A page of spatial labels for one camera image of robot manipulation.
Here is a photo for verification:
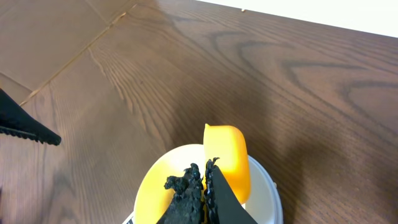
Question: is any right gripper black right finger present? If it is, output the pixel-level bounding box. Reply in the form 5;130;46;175
204;157;257;224

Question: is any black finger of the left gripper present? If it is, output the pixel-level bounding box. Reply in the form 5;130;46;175
1;89;62;146

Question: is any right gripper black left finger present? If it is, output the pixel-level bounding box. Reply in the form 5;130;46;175
157;163;205;224

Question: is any white digital kitchen scale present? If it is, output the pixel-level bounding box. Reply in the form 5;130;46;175
121;155;284;224

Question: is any yellow plastic scoop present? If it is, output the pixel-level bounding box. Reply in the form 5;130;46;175
203;124;251;223

